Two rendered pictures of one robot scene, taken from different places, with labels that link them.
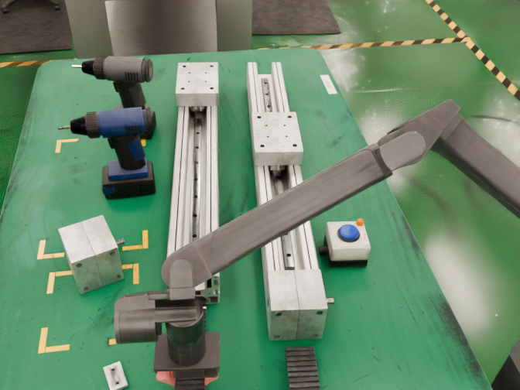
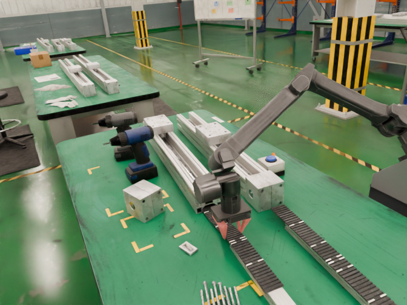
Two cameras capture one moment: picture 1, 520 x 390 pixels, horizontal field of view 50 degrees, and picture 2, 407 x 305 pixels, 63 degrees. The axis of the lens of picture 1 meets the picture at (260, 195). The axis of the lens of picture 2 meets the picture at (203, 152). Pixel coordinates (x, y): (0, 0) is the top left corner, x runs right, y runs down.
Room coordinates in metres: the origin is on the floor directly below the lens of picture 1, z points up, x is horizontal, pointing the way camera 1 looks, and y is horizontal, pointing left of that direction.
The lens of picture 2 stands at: (-0.27, 0.37, 1.46)
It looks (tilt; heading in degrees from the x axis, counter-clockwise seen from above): 26 degrees down; 345
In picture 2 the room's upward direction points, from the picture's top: 5 degrees counter-clockwise
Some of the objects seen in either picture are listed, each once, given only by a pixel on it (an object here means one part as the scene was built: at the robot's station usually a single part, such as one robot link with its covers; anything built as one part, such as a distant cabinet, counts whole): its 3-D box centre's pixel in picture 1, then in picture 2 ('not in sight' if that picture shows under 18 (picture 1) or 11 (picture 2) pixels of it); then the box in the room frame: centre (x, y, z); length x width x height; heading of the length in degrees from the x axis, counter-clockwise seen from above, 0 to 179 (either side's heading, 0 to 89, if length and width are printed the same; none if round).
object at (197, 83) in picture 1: (198, 87); (158, 127); (1.31, 0.18, 0.87); 0.16 x 0.11 x 0.07; 5
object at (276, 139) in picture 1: (275, 142); (212, 135); (1.07, -0.03, 0.87); 0.16 x 0.11 x 0.07; 5
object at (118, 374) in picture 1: (115, 377); (188, 248); (0.49, 0.24, 0.78); 0.05 x 0.03 x 0.01; 28
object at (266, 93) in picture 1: (275, 158); (213, 145); (1.07, -0.03, 0.82); 0.80 x 0.10 x 0.09; 5
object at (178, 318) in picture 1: (180, 320); (228, 184); (0.48, 0.11, 0.98); 0.07 x 0.06 x 0.07; 98
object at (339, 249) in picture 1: (342, 244); (269, 166); (0.81, -0.18, 0.81); 0.10 x 0.08 x 0.06; 95
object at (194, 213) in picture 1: (197, 159); (174, 155); (1.06, 0.16, 0.82); 0.80 x 0.10 x 0.09; 5
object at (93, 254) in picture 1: (97, 251); (146, 198); (0.74, 0.32, 0.83); 0.11 x 0.10 x 0.10; 120
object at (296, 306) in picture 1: (301, 304); (267, 189); (0.63, -0.08, 0.83); 0.12 x 0.09 x 0.10; 95
